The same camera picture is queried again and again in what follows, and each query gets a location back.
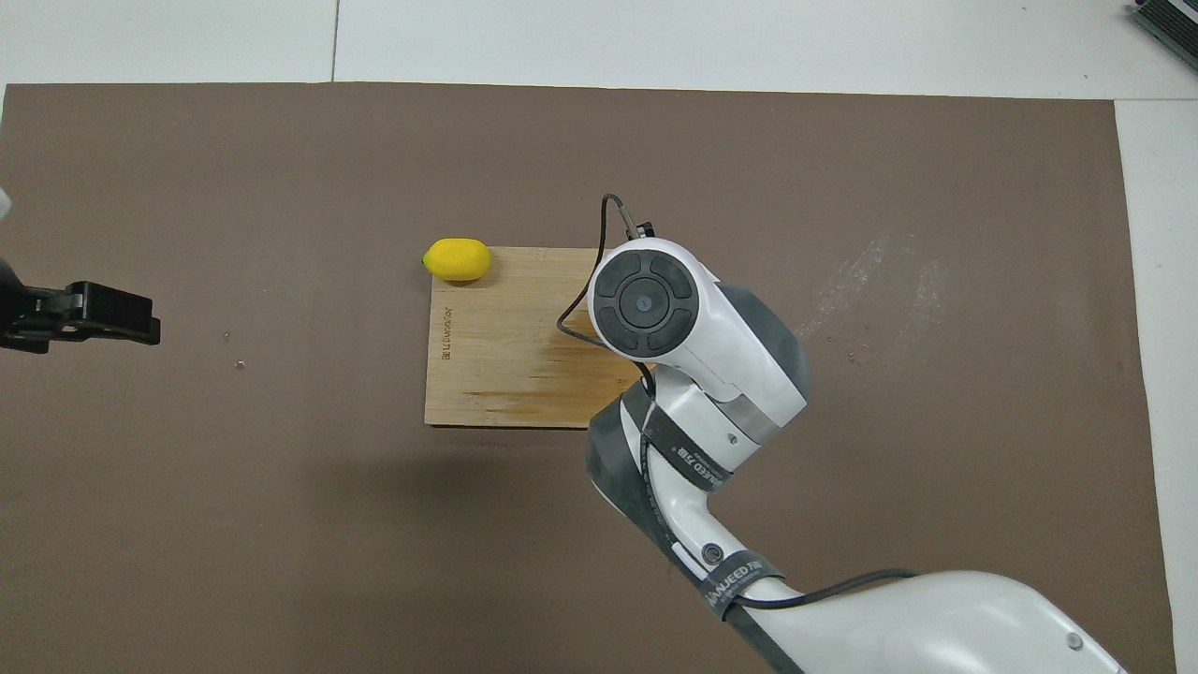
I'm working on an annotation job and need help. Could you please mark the brown table mat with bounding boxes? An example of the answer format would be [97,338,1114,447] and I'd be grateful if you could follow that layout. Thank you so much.
[0,82,1178,674]

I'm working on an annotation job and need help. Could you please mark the yellow lemon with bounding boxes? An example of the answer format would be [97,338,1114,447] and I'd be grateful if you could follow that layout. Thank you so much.
[422,238,492,284]

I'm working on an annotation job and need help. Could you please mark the dark ribbed device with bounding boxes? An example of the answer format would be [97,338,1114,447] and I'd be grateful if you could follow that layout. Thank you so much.
[1131,0,1198,46]

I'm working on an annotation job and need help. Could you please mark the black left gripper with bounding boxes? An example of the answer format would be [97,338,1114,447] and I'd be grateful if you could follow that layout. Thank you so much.
[0,262,162,355]

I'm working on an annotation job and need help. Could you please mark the wooden cutting board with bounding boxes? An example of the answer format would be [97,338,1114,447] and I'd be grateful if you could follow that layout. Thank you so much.
[424,247,656,430]

